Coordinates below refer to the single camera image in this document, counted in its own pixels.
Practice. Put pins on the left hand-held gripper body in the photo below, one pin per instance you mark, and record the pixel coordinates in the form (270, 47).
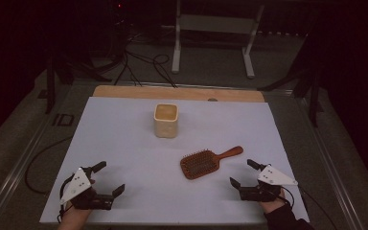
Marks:
(76, 187)

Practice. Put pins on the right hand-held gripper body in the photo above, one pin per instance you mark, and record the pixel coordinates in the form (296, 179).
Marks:
(273, 177)

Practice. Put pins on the brown wooden hairbrush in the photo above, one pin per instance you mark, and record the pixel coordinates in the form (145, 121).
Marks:
(204, 162)

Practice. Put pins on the beige square cup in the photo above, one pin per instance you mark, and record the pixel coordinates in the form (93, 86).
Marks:
(165, 123)

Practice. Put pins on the person's right hand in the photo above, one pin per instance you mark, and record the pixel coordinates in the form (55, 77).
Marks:
(271, 206)

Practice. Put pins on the person's left hand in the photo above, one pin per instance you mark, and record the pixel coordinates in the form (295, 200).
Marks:
(74, 218)

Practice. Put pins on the white table mat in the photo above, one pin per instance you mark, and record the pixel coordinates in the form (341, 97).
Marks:
(140, 159)

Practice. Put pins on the black square floor socket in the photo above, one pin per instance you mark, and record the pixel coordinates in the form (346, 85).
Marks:
(63, 119)

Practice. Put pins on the black metal stand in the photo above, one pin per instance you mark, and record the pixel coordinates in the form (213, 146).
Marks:
(50, 86)
(314, 99)

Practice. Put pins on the white metal stand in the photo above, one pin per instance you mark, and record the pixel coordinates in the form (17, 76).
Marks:
(217, 24)

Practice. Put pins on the black equipment with red light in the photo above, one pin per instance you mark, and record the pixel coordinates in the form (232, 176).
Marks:
(119, 19)

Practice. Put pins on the grey metal rail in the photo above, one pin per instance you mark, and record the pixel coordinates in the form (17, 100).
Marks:
(230, 87)
(335, 179)
(16, 179)

